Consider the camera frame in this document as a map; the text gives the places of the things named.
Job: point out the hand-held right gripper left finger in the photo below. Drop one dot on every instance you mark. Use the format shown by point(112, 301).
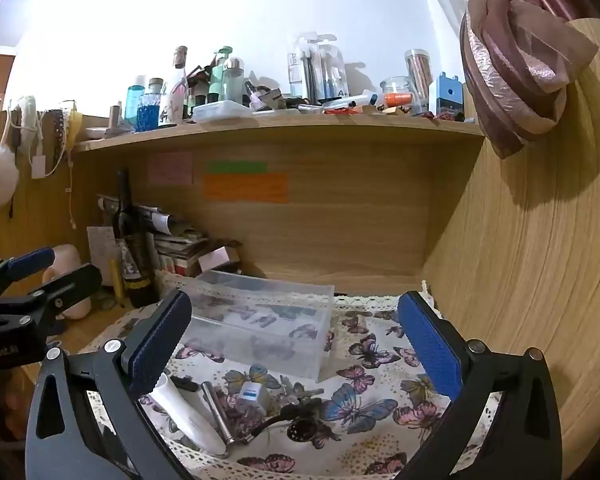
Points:
point(165, 340)

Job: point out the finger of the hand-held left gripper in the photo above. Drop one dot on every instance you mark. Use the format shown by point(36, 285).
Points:
point(30, 261)
point(70, 282)

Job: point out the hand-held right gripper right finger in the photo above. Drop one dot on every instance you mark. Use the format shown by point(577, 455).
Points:
point(430, 345)

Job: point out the small black item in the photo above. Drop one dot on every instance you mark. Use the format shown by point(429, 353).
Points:
point(184, 383)

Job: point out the white squeeze tube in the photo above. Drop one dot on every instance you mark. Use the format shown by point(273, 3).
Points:
point(190, 420)

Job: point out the metal cylinder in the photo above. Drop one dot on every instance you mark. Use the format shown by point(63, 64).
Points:
point(217, 410)

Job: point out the clear plastic storage box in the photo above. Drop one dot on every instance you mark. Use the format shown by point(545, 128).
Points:
point(260, 340)

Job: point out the white blue cube charger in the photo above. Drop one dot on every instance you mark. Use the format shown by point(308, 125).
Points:
point(252, 396)

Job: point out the pale pink rounded object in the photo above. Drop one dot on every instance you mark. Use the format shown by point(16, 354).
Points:
point(67, 255)

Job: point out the white paper note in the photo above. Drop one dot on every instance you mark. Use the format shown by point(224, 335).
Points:
point(100, 245)

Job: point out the dark wine bottle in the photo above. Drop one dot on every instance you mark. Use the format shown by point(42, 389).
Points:
point(132, 260)

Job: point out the stack of books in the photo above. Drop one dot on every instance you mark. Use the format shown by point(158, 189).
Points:
point(180, 255)

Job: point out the white tag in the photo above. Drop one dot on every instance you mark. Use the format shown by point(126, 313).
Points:
point(39, 166)

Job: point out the small pink box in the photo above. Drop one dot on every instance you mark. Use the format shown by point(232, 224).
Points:
point(219, 259)

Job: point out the rolled magazine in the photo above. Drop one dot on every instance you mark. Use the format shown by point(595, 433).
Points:
point(150, 215)

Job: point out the butterfly printed cloth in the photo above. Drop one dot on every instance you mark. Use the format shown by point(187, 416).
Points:
point(380, 440)

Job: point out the leopard print ribbon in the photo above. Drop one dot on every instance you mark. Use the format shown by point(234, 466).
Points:
point(57, 135)

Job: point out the yellow hanging item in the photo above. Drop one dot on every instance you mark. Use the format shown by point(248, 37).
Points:
point(75, 127)

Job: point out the small white dish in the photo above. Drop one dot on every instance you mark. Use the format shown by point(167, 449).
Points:
point(97, 133)

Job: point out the white fluffy headband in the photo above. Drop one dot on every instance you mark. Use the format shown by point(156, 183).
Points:
point(29, 115)

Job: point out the pink sticky note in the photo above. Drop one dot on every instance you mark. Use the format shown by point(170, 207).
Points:
point(170, 168)

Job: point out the orange sticky note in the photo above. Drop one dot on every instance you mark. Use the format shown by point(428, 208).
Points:
point(245, 188)

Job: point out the blue liquid bottle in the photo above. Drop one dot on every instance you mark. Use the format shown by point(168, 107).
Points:
point(148, 112)

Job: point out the green sticky note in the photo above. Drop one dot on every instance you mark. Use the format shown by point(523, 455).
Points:
point(237, 166)

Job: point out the light blue bottle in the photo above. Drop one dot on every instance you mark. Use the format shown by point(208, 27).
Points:
point(134, 97)

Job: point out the white printed corked bottle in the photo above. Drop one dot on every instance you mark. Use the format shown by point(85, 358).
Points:
point(174, 95)

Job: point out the clear plastic tray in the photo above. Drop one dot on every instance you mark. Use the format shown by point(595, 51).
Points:
point(222, 110)

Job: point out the wooden shelf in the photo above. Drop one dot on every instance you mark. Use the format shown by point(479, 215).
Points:
point(280, 130)

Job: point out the green pump bottle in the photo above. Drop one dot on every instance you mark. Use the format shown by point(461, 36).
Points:
point(217, 80)

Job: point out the blue white box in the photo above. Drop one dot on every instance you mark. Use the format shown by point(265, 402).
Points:
point(447, 95)

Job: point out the white syringe tube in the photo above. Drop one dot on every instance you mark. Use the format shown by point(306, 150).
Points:
point(355, 100)

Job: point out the glass jar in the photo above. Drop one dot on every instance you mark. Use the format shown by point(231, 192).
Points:
point(397, 87)

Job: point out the clear bottle silver cap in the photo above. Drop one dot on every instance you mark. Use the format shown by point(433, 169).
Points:
point(233, 80)

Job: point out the clear tube of pencils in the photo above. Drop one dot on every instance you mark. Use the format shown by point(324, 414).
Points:
point(419, 67)

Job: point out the blister pack of pens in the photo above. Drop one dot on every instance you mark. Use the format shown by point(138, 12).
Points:
point(332, 70)
point(300, 70)

